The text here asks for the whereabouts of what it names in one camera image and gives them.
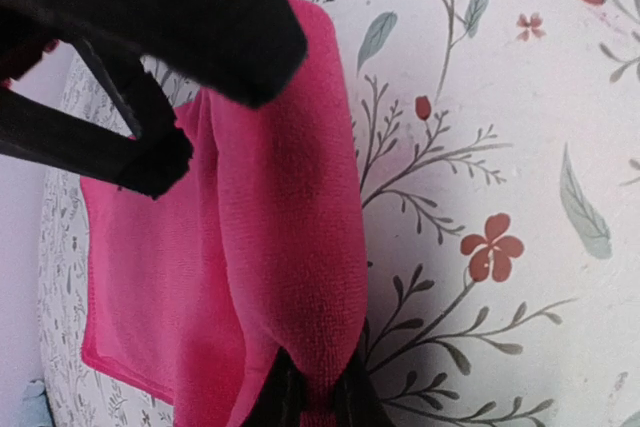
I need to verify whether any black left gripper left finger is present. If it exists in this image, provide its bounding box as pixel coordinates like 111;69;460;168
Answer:
240;347;305;427

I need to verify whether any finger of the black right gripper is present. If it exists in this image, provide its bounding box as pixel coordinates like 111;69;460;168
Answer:
1;0;308;108
1;40;193;199

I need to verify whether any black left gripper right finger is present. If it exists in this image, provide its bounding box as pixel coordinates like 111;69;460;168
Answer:
333;352;394;427

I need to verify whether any pink towel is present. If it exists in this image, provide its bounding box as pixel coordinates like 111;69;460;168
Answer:
81;0;367;426

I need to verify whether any light blue towel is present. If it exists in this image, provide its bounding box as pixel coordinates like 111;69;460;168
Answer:
17;379;55;427

